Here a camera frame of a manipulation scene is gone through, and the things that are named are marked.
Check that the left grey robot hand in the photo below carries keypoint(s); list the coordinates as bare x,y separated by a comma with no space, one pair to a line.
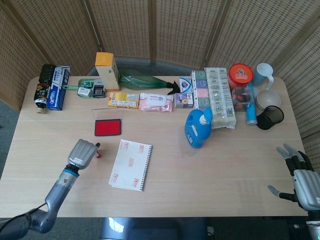
82,153

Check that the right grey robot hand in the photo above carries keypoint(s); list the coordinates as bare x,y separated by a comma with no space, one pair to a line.
306,185

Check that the red white stamp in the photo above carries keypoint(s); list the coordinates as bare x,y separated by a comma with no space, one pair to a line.
99,155

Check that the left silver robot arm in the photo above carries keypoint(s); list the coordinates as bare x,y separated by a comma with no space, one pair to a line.
60,192

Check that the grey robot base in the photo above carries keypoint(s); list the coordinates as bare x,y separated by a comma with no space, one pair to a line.
152,228

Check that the white spiral lined notebook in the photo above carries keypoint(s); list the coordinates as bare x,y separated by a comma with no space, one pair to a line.
130,165

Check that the red ink pad clear lid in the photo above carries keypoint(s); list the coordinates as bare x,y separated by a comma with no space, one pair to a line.
107,128

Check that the small white green box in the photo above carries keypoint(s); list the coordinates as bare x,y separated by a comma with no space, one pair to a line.
84,91

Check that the grey black date stamper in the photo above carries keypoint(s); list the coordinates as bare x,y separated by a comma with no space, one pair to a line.
99,88

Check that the yellow printed flat box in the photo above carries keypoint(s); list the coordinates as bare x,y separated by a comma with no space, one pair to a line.
123,100

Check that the blue toothpaste box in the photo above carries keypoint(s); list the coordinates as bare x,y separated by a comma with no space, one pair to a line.
58,90

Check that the dark drink bottle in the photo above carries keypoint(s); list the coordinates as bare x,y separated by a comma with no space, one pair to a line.
43,92

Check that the black mesh cup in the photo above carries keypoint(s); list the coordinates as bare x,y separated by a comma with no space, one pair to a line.
270,118

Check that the tall cream carton orange top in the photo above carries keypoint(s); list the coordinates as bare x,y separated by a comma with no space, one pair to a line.
106,72

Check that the pink wet wipes pack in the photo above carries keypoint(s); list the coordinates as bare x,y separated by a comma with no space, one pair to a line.
155,102

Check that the green plastic spray bottle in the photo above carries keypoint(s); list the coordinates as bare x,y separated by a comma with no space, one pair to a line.
140,81

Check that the blue cylindrical tube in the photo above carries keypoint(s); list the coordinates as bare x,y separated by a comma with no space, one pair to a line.
250,110

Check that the beige bowl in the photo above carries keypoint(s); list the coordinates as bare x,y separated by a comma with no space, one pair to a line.
268,99

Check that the purple small soap box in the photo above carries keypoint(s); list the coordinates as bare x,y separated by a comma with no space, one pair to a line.
183,100

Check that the blue detergent pump bottle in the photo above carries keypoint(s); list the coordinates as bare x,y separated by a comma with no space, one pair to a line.
197,132

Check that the light blue mug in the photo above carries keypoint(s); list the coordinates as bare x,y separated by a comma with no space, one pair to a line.
262,75

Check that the long white vacuum rice pack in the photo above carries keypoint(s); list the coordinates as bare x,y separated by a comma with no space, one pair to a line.
221,100

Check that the blue white soap box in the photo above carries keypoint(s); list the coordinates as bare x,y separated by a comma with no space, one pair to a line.
185,85

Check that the orange lid snack jar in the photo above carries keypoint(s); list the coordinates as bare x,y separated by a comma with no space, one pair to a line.
240,73

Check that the pastel tissue multipack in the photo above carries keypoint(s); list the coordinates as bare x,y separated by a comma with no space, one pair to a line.
200,90

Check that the wicker folding screen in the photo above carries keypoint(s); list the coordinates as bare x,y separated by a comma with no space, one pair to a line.
175,27

